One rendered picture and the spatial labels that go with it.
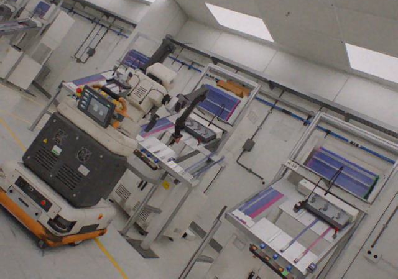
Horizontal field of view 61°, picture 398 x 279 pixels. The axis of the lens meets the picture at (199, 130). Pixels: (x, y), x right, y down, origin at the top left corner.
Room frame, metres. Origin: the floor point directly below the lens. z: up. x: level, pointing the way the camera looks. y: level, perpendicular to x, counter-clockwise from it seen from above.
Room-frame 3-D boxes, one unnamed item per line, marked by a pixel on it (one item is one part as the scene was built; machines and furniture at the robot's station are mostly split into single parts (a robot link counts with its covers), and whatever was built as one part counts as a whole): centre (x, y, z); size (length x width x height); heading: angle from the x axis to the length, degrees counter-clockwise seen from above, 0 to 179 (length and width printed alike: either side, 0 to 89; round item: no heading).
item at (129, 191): (3.77, -0.03, 0.31); 0.70 x 0.65 x 0.62; 53
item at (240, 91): (3.94, -0.10, 1.82); 0.68 x 0.30 x 0.20; 53
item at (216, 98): (3.64, 0.00, 1.52); 0.51 x 0.13 x 0.27; 53
